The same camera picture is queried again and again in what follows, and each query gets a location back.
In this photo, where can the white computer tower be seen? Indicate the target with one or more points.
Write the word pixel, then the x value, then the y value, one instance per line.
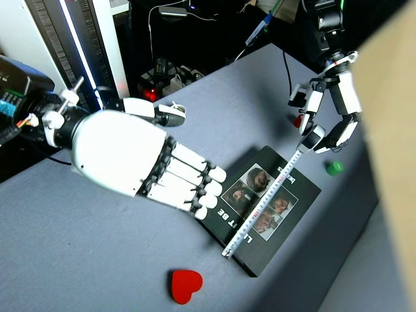
pixel 110 48

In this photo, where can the red cylinder block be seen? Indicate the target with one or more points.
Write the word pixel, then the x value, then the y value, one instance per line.
pixel 297 121

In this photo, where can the green cylinder block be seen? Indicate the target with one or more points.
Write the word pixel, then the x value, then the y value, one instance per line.
pixel 334 168

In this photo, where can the grey table cloth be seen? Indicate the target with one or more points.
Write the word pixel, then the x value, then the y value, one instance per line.
pixel 81 243

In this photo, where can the black Let It Be album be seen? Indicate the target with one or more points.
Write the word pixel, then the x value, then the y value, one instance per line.
pixel 292 224

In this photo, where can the white power strip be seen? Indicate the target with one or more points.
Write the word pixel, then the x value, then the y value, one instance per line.
pixel 178 79

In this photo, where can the black power adapter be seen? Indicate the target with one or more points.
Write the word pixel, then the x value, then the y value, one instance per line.
pixel 161 66

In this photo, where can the red heart block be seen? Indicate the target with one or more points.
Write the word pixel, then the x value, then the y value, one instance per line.
pixel 185 286

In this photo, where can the beige wooden board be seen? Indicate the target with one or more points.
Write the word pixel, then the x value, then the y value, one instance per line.
pixel 386 130

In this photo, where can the grey flat box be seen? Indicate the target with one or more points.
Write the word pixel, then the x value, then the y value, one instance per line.
pixel 172 11

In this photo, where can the red glowing light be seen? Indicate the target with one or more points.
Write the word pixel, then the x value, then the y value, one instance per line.
pixel 151 95

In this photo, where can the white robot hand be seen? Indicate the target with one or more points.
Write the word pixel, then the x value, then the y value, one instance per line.
pixel 117 149
pixel 347 94

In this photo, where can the grey tape measure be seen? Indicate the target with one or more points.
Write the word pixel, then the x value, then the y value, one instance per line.
pixel 260 208

